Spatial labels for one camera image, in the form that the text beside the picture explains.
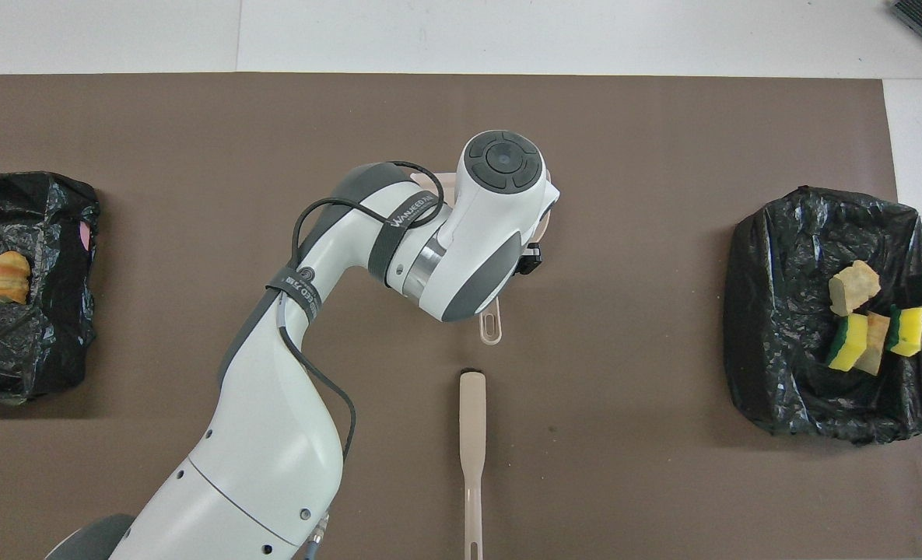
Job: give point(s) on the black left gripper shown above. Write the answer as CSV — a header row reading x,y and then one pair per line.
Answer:
x,y
531,260

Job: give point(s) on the green and yellow sponge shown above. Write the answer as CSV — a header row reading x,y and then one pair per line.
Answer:
x,y
908,334

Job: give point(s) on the beige plastic dustpan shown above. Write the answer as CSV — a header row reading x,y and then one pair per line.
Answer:
x,y
492,323

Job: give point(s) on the yellow sponge with green back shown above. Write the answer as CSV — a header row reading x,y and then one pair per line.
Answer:
x,y
850,346

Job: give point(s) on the beige brush with black bristles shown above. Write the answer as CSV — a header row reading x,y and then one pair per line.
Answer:
x,y
472,435

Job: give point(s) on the small striped croissant piece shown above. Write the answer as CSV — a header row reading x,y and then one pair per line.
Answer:
x,y
8,278

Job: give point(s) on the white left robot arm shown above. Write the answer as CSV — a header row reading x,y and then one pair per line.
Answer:
x,y
274,435

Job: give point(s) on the black bag lined bin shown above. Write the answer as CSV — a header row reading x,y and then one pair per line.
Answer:
x,y
780,350

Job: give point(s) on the black bag bin pink spot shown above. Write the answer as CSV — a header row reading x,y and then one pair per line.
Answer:
x,y
40,342

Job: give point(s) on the brown table mat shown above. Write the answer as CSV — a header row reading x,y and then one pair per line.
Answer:
x,y
196,155

